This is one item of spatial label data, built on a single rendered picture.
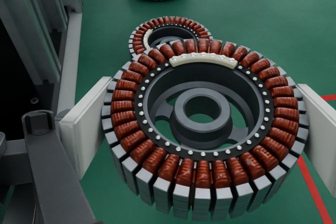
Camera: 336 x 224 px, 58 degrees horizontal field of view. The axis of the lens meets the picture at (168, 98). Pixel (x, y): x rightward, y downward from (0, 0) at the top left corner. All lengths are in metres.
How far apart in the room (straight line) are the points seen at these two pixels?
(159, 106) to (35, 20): 0.19
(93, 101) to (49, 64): 0.22
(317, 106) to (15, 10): 0.28
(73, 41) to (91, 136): 0.33
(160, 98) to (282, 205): 0.18
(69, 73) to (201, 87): 0.26
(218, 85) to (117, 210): 0.17
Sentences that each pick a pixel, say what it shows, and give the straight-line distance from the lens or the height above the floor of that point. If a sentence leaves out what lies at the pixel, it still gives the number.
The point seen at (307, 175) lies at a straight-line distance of 0.35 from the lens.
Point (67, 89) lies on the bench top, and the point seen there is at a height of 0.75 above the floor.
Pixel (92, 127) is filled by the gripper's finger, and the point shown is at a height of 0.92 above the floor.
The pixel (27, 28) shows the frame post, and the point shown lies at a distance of 0.34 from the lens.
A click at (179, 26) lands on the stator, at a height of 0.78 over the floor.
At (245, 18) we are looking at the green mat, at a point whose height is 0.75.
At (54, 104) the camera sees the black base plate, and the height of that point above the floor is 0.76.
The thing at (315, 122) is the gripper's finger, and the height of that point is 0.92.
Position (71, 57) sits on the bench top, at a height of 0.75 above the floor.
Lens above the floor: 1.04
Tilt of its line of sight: 50 degrees down
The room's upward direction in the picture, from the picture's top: straight up
